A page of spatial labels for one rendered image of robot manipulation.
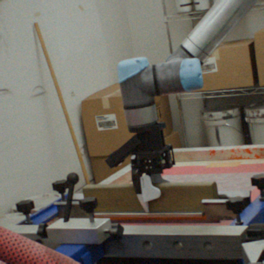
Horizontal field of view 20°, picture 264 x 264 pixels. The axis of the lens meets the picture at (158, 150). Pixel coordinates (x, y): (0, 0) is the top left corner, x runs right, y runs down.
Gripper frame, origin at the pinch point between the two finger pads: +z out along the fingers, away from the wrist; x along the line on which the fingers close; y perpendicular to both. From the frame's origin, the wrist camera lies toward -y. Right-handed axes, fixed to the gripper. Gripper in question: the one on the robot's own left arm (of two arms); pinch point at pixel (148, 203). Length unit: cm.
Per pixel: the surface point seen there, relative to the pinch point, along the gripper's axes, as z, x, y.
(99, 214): 1.8, -2.7, -13.0
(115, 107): 28, 274, -170
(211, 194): -2.7, -1.4, 17.6
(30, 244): -18, -69, 18
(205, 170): 5.5, 45.2, -4.7
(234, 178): 5.5, 36.1, 8.0
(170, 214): 1.7, -2.7, 6.7
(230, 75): 22, 322, -105
